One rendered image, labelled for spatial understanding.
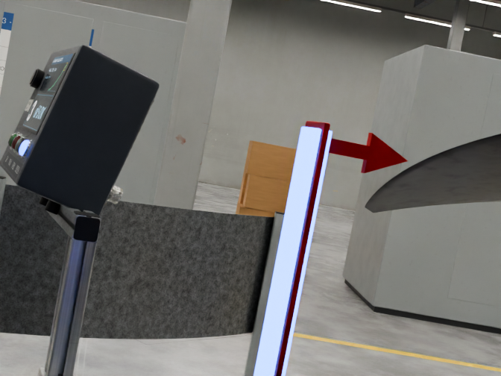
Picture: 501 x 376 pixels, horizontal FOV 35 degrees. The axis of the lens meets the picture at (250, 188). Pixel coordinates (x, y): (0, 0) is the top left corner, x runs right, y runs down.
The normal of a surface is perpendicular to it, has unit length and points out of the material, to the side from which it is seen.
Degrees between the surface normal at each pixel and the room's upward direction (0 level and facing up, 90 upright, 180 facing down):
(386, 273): 90
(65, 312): 90
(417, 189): 157
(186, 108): 90
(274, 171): 90
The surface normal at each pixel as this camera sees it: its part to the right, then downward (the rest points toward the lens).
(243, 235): 0.76, 0.18
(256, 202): 0.06, 0.07
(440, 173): -0.04, 0.97
